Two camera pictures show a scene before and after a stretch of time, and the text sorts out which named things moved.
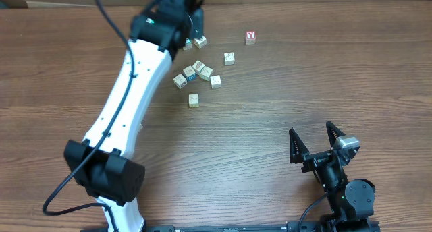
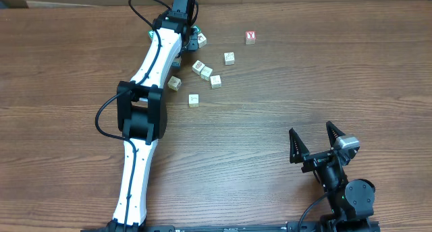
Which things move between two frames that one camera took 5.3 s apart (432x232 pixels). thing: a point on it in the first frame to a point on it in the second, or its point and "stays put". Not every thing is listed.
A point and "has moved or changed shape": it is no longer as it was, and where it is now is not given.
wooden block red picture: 197,66 stays put
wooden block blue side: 190,73 to 177,62
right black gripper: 300,154 stays put
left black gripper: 196,30 to 193,41
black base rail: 301,226 stays put
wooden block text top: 205,72 stays put
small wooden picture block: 194,101 stays put
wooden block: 179,81 has moved or changed shape
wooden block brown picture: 200,42 stays put
